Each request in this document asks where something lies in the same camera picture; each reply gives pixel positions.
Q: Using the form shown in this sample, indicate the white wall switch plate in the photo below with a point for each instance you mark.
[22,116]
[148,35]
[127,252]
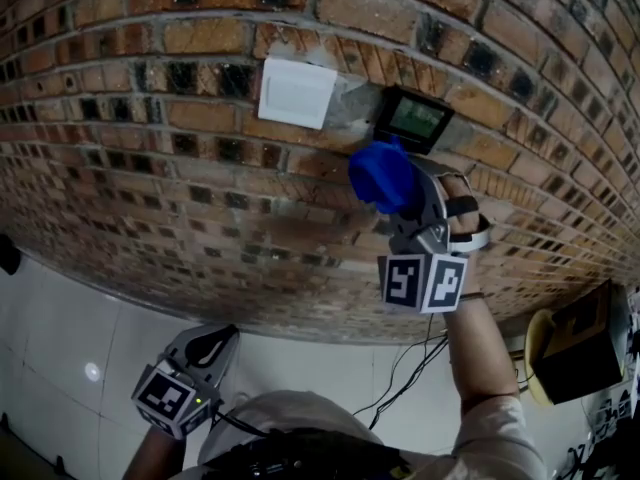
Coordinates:
[296,93]

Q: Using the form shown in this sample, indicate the person's right forearm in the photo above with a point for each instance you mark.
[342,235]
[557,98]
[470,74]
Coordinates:
[475,358]

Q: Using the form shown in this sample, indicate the black wall display panel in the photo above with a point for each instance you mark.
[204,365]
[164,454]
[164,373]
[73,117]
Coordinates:
[415,118]

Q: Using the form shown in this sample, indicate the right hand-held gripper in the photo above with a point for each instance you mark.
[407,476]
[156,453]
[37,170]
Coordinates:
[425,280]

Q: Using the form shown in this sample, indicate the blue cloth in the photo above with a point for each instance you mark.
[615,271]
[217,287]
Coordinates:
[382,178]

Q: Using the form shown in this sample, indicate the black box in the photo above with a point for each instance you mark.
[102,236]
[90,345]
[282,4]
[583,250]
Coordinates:
[580,348]

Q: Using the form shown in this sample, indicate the black and white printed sheets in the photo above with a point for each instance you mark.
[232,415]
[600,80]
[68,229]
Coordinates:
[612,418]

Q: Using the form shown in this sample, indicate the person's left forearm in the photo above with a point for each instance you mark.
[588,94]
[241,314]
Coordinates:
[152,455]

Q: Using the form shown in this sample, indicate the person's right hand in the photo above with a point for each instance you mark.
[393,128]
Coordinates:
[465,225]

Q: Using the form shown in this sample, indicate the yellow round object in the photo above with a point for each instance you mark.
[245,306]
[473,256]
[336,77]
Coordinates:
[534,363]

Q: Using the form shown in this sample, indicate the dark wrist band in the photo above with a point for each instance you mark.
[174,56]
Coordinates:
[472,296]

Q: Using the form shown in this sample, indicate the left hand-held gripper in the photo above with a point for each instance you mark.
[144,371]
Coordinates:
[162,400]

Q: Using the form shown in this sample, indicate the person's torso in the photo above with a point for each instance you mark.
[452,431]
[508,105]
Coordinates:
[300,433]

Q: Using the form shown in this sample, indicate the black round bin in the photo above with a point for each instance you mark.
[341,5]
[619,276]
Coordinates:
[7,255]

